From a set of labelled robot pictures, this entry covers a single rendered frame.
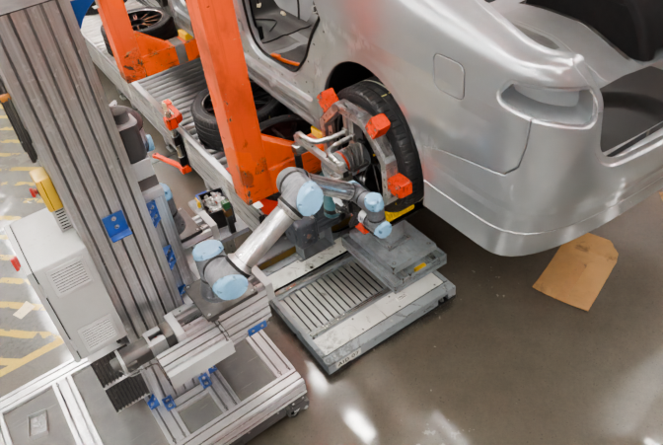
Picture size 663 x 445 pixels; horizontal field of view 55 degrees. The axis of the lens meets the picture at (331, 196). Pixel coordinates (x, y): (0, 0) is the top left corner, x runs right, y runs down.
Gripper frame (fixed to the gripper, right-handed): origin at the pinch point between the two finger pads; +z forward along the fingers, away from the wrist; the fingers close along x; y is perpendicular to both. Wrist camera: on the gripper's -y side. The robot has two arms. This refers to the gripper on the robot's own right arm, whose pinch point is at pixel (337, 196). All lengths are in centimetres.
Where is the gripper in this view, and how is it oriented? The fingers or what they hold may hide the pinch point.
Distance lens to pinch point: 288.0
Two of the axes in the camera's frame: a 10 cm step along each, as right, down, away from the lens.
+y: -1.1, -7.8, -6.1
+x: -8.2, 4.2, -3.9
